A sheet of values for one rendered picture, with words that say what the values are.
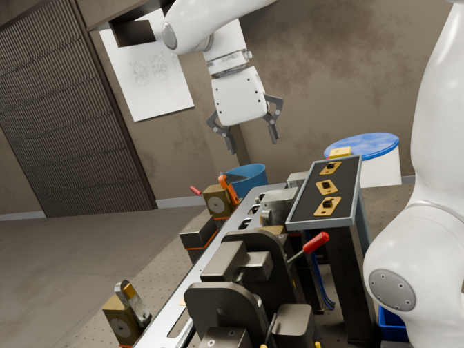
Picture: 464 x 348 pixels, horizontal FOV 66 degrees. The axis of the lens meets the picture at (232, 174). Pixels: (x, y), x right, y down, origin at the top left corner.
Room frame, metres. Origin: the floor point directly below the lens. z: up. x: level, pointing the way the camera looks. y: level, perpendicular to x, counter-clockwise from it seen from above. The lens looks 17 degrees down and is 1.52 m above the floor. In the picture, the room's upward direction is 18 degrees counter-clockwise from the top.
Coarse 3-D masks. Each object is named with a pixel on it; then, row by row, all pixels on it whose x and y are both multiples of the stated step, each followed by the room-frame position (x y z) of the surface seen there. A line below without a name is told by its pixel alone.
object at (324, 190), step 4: (328, 180) 0.85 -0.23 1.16; (316, 184) 0.85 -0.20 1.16; (320, 184) 0.84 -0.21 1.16; (324, 184) 0.81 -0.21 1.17; (328, 184) 0.80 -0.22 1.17; (332, 184) 0.81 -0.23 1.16; (320, 188) 0.81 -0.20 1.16; (324, 188) 0.81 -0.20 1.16; (328, 188) 0.80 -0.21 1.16; (332, 188) 0.79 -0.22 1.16; (336, 188) 0.78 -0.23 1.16; (320, 192) 0.79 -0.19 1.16; (324, 192) 0.79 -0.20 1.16; (328, 192) 0.78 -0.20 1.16; (332, 192) 0.77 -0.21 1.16; (336, 192) 0.77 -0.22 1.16
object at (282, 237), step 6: (276, 234) 0.78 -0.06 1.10; (282, 234) 0.77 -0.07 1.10; (288, 234) 0.76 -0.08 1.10; (282, 240) 0.74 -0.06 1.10; (288, 240) 0.75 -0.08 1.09; (288, 246) 0.74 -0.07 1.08; (288, 252) 0.73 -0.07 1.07; (288, 258) 0.72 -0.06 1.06; (294, 264) 0.76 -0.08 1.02; (294, 270) 0.75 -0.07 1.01; (294, 276) 0.74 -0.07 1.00; (300, 288) 0.75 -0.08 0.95; (300, 294) 0.74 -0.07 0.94; (300, 300) 0.73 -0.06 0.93
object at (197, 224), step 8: (200, 216) 1.21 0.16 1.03; (208, 216) 1.19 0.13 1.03; (192, 224) 1.16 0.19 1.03; (200, 224) 1.14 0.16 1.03; (208, 224) 1.15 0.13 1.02; (184, 232) 1.12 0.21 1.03; (192, 232) 1.10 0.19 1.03; (200, 232) 1.10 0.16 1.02; (208, 232) 1.13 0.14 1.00; (216, 232) 1.18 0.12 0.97; (184, 240) 1.12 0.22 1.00; (192, 240) 1.10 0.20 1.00; (200, 240) 1.09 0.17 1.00; (208, 240) 1.12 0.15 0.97; (184, 248) 1.12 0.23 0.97; (192, 248) 1.11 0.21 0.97; (200, 248) 1.09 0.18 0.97; (192, 256) 1.12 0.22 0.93
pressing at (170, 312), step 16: (256, 192) 1.35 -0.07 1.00; (240, 208) 1.24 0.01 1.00; (224, 224) 1.15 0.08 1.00; (240, 224) 1.11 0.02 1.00; (256, 224) 1.07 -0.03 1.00; (208, 256) 0.96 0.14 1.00; (192, 272) 0.90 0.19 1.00; (176, 288) 0.85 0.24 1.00; (176, 304) 0.78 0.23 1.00; (160, 320) 0.73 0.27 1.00; (176, 320) 0.72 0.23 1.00; (144, 336) 0.70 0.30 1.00; (160, 336) 0.68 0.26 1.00; (192, 336) 0.66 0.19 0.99
